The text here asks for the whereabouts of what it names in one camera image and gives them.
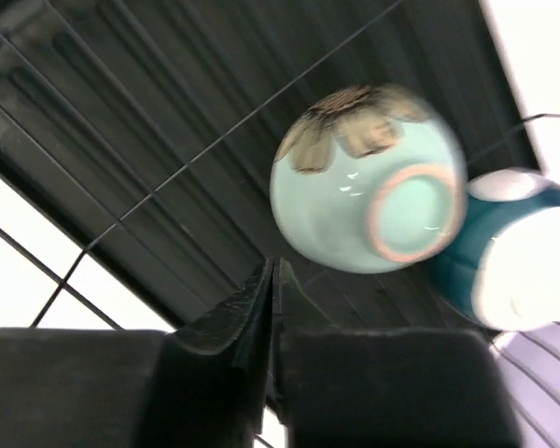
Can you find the pale green ceramic bowl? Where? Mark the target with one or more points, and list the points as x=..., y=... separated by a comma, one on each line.
x=369, y=180

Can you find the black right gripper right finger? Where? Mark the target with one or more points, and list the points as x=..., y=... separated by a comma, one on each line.
x=382, y=388

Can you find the teal and white bowl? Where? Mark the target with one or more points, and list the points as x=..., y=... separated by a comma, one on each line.
x=502, y=271

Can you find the black wire dish rack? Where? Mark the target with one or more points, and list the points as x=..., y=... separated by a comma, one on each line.
x=147, y=130

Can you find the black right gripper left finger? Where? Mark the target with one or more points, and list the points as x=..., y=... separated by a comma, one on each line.
x=203, y=385

